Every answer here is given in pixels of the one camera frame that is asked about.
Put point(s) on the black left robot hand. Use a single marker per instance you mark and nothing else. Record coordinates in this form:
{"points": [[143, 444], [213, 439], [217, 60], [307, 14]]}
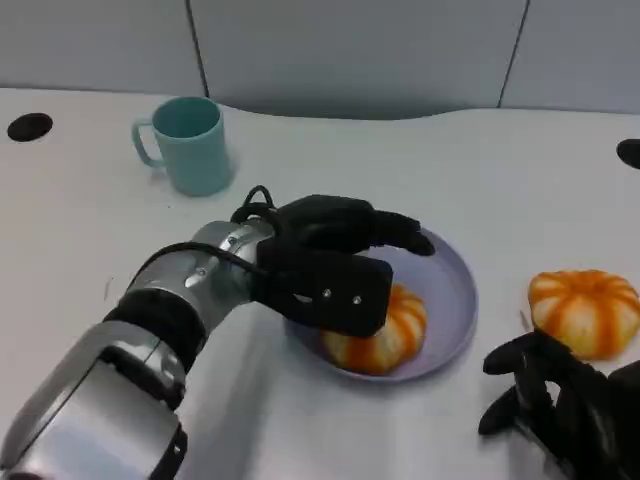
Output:
{"points": [[330, 220]]}

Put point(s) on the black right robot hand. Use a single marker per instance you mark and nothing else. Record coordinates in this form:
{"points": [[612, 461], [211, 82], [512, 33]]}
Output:
{"points": [[580, 425]]}

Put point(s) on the orange and white bread roll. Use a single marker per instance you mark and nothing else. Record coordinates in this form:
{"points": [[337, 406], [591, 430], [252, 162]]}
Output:
{"points": [[585, 310], [402, 330]]}

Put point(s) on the lilac plate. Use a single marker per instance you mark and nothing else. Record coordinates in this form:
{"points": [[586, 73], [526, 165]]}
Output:
{"points": [[445, 285]]}

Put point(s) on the pale green mug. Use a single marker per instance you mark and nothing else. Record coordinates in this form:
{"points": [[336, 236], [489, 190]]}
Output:
{"points": [[195, 155]]}

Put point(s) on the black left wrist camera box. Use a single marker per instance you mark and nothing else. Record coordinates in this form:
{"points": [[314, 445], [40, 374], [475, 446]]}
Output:
{"points": [[325, 290]]}

